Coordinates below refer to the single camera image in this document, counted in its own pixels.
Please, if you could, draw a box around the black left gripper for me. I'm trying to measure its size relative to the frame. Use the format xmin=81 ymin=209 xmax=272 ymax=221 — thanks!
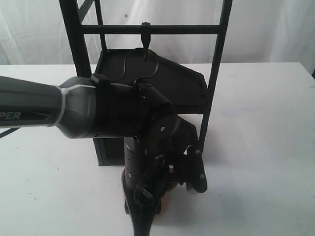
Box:
xmin=123 ymin=118 xmax=207 ymax=236

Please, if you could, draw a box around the terracotta ceramic mug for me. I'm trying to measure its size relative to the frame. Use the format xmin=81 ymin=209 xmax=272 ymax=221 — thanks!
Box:
xmin=121 ymin=170 xmax=178 ymax=218

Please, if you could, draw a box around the grey and black left arm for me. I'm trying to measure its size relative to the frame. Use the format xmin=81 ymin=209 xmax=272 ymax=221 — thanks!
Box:
xmin=0 ymin=75 xmax=207 ymax=236

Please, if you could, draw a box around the white zip tie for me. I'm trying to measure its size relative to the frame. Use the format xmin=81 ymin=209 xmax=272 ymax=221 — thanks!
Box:
xmin=48 ymin=84 xmax=95 ymax=127

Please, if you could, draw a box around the black two-tier metal rack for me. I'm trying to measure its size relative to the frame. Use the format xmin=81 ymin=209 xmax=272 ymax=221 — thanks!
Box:
xmin=58 ymin=0 xmax=233 ymax=167

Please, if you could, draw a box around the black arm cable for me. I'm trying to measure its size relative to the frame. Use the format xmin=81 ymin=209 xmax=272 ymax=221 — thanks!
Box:
xmin=115 ymin=48 xmax=160 ymax=87

